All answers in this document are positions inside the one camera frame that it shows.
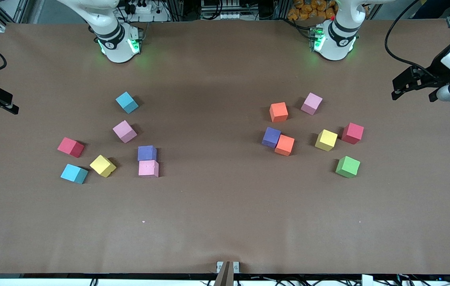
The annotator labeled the teal foam cube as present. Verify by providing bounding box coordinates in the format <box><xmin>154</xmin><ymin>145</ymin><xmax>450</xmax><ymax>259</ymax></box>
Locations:
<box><xmin>115</xmin><ymin>91</ymin><xmax>139</xmax><ymax>114</ymax></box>

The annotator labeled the bag of orange items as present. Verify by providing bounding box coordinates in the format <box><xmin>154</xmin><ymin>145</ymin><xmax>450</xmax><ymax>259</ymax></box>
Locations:
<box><xmin>288</xmin><ymin>0</ymin><xmax>337</xmax><ymax>21</ymax></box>

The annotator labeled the green foam cube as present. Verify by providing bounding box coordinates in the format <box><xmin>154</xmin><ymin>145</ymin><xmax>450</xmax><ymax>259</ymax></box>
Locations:
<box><xmin>335</xmin><ymin>156</ymin><xmax>361</xmax><ymax>178</ymax></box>

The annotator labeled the light blue foam cube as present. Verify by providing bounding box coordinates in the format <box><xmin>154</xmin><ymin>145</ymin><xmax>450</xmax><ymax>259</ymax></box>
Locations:
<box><xmin>60</xmin><ymin>164</ymin><xmax>89</xmax><ymax>185</ymax></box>

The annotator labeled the purple foam cube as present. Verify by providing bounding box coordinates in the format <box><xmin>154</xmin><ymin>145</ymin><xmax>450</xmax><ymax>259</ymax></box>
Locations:
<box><xmin>262</xmin><ymin>127</ymin><xmax>282</xmax><ymax>149</ymax></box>
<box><xmin>137</xmin><ymin>145</ymin><xmax>158</xmax><ymax>162</ymax></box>

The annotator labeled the red foam cube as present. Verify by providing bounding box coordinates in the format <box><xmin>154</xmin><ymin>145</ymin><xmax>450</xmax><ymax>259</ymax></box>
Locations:
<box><xmin>341</xmin><ymin>122</ymin><xmax>365</xmax><ymax>145</ymax></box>
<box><xmin>57</xmin><ymin>137</ymin><xmax>85</xmax><ymax>158</ymax></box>

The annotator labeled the brown table cover sheet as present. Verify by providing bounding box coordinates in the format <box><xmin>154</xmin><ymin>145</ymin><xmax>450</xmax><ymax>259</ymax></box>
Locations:
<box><xmin>0</xmin><ymin>19</ymin><xmax>450</xmax><ymax>275</ymax></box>

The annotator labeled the lilac pink foam cube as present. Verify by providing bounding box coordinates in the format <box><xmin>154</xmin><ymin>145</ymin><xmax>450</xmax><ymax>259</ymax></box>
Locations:
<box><xmin>112</xmin><ymin>120</ymin><xmax>138</xmax><ymax>144</ymax></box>
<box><xmin>300</xmin><ymin>92</ymin><xmax>323</xmax><ymax>116</ymax></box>

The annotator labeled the white electronics box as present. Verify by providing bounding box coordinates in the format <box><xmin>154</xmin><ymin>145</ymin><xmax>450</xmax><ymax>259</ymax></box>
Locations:
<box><xmin>201</xmin><ymin>0</ymin><xmax>241</xmax><ymax>20</ymax></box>

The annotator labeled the yellow foam cube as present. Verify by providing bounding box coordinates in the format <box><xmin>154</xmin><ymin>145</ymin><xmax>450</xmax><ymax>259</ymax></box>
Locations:
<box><xmin>314</xmin><ymin>129</ymin><xmax>338</xmax><ymax>152</ymax></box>
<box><xmin>89</xmin><ymin>155</ymin><xmax>117</xmax><ymax>178</ymax></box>

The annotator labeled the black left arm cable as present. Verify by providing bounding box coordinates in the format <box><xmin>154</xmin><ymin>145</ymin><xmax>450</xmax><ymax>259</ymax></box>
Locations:
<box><xmin>385</xmin><ymin>0</ymin><xmax>442</xmax><ymax>72</ymax></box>

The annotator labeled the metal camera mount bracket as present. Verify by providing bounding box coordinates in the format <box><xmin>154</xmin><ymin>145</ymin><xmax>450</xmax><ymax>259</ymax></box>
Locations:
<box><xmin>216</xmin><ymin>261</ymin><xmax>240</xmax><ymax>286</ymax></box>

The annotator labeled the pink foam cube with dots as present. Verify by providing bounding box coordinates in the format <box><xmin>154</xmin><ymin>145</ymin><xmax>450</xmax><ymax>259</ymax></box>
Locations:
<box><xmin>138</xmin><ymin>160</ymin><xmax>160</xmax><ymax>178</ymax></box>

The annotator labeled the orange foam cube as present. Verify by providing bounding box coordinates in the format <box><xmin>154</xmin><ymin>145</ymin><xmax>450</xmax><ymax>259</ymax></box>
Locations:
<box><xmin>274</xmin><ymin>134</ymin><xmax>295</xmax><ymax>157</ymax></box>
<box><xmin>269</xmin><ymin>102</ymin><xmax>289</xmax><ymax>123</ymax></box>

